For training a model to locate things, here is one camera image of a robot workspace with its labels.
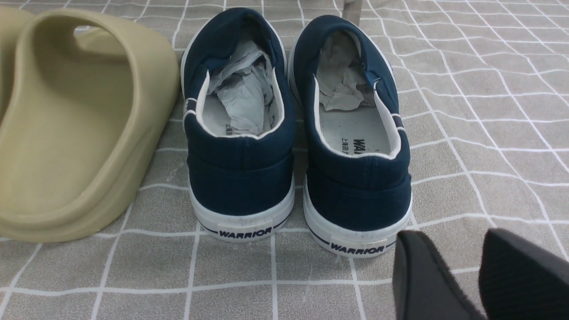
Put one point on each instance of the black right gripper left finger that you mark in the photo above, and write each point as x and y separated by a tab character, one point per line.
423	286

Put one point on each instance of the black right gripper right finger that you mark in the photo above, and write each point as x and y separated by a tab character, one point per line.
519	280

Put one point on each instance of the navy slip-on shoe right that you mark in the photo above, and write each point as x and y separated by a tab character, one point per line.
357	188

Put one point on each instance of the navy slip-on shoe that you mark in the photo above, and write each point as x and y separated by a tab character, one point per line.
357	188
239	119

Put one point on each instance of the navy slip-on shoe left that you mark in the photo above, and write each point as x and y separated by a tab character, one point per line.
239	119

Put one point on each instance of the metal shoe rack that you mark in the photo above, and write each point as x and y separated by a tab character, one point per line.
352	10

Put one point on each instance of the grey checked tablecloth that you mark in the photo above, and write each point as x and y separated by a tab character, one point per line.
483	90

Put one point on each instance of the olive slipper right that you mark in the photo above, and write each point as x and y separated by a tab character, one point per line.
90	97

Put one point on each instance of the olive slipper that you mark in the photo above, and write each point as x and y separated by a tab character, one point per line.
90	97
4	53

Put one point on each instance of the olive slipper left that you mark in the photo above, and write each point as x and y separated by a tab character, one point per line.
4	53

